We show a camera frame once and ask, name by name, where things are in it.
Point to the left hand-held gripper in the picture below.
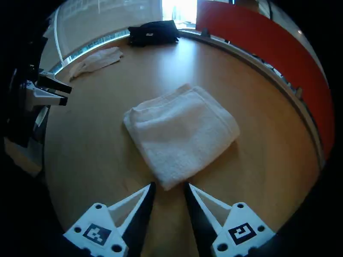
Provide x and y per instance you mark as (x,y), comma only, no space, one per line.
(22,88)

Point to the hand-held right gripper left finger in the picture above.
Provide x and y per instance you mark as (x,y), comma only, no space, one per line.
(103,222)

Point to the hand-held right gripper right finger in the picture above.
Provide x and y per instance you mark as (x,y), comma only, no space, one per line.
(241,222)

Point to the white towel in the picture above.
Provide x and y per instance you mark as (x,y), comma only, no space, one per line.
(181,131)

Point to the heap of white towels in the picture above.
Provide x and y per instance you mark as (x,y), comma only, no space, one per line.
(97,61)

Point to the stack of black towels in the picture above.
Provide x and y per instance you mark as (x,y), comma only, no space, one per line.
(152,33)

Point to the red desk screen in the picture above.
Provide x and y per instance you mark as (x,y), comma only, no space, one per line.
(278,59)

